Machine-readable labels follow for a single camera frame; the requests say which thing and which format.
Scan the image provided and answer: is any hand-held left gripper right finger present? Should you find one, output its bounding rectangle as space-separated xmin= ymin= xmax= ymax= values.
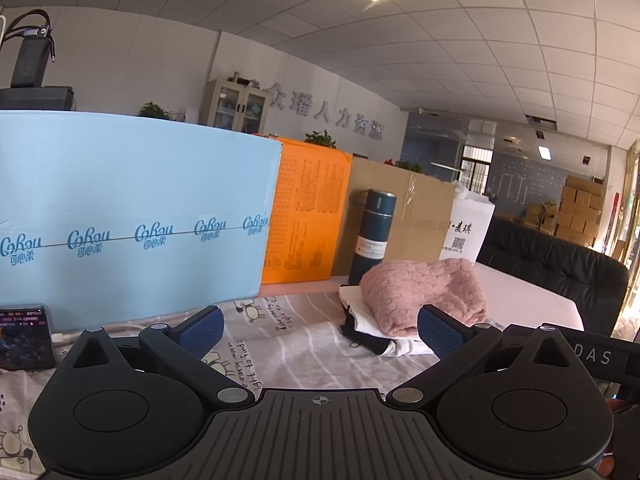
xmin=386 ymin=304 xmax=577 ymax=409

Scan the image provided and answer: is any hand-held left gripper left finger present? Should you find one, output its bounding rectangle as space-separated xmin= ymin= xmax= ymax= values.
xmin=64 ymin=306 xmax=254 ymax=411

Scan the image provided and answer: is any pink knitted sweater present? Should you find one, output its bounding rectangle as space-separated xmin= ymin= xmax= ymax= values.
xmin=360 ymin=257 xmax=490 ymax=340

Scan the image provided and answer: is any person's right hand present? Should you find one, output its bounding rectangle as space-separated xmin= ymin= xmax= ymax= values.
xmin=599 ymin=394 xmax=627 ymax=480

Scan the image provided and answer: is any black garment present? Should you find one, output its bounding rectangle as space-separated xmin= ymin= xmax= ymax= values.
xmin=341 ymin=312 xmax=396 ymax=356

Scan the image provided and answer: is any white garment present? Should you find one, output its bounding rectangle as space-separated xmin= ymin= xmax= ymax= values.
xmin=339 ymin=285 xmax=441 ymax=358

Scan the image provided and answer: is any black leather sofa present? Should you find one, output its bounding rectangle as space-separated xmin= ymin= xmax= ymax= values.
xmin=475 ymin=215 xmax=631 ymax=333

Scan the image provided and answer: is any white paper bag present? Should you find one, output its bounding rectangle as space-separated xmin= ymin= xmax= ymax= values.
xmin=439 ymin=181 xmax=496 ymax=263

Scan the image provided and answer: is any brown cardboard box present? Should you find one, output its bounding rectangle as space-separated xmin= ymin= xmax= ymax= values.
xmin=331 ymin=156 xmax=457 ymax=277

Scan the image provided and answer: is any teal insulated bottle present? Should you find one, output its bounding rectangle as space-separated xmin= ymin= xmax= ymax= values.
xmin=347 ymin=189 xmax=398 ymax=286

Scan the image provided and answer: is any stack of cardboard boxes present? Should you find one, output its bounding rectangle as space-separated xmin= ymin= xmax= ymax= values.
xmin=522 ymin=175 xmax=606 ymax=247

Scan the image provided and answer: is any orange cardboard box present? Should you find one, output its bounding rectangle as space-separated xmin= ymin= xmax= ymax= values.
xmin=261 ymin=134 xmax=353 ymax=285

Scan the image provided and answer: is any barred window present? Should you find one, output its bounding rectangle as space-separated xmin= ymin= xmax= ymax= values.
xmin=460 ymin=144 xmax=493 ymax=195

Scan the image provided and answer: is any light blue cardboard box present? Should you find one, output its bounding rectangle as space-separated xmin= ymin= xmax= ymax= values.
xmin=0 ymin=109 xmax=285 ymax=333

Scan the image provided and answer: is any black smartphone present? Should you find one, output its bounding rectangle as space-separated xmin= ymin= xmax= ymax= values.
xmin=0 ymin=303 xmax=57 ymax=372

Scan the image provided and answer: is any grey metal cabinet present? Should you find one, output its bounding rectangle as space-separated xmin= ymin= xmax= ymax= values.
xmin=199 ymin=78 xmax=271 ymax=135

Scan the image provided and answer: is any black flat device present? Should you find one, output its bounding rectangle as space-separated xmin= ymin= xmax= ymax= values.
xmin=0 ymin=86 xmax=76 ymax=111

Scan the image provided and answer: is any black upright device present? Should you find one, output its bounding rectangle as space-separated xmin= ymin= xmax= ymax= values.
xmin=10 ymin=35 xmax=51 ymax=90

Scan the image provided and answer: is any grey wall lettering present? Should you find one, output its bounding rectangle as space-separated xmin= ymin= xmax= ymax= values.
xmin=267 ymin=82 xmax=385 ymax=142

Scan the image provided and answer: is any black cable bundle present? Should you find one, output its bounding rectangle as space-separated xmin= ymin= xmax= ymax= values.
xmin=9 ymin=8 xmax=57 ymax=61

